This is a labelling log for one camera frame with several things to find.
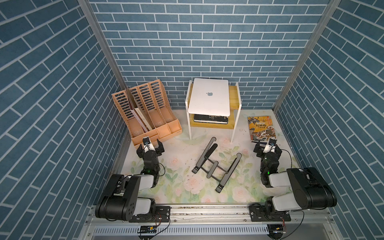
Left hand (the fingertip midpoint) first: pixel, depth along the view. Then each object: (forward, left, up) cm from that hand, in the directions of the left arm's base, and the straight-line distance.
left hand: (153, 141), depth 87 cm
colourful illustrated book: (+18, -73, -9) cm, 76 cm away
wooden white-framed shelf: (+9, -46, +21) cm, 51 cm away
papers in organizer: (+10, +8, +10) cm, 16 cm away
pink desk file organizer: (+36, +15, -13) cm, 41 cm away
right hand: (-1, -69, 0) cm, 69 cm away
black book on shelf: (+13, -29, +7) cm, 32 cm away
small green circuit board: (-41, -3, -15) cm, 44 cm away
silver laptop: (+15, -32, +22) cm, 42 cm away
